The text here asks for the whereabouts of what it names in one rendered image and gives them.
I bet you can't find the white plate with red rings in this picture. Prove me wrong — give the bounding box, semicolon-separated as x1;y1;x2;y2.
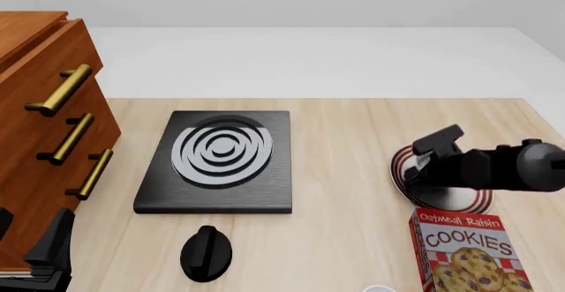
388;144;496;215

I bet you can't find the wooden drawer with brass handle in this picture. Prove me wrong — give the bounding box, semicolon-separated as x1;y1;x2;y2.
0;64;115;227
0;19;106;141
0;99;123;273

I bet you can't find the flat black stove plate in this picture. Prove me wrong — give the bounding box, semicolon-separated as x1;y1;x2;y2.
132;109;295;216

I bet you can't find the oatmeal raisin cookies box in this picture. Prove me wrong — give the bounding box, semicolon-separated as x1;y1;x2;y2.
407;206;536;292

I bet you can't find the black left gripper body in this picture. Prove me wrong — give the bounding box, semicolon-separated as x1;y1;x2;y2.
0;264;74;292

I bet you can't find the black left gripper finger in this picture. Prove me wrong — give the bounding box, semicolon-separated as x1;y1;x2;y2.
0;206;15;242
22;206;77;275

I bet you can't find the round black stove knob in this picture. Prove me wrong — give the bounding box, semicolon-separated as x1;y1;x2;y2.
179;224;234;284

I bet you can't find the wooden cabinet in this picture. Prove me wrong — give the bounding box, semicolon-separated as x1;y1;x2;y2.
0;10;123;273

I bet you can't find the brass drawer handle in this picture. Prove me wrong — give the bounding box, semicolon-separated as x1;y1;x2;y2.
64;147;115;202
24;64;94;118
35;112;95;167

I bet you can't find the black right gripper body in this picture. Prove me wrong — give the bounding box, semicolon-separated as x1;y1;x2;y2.
403;159;442;192

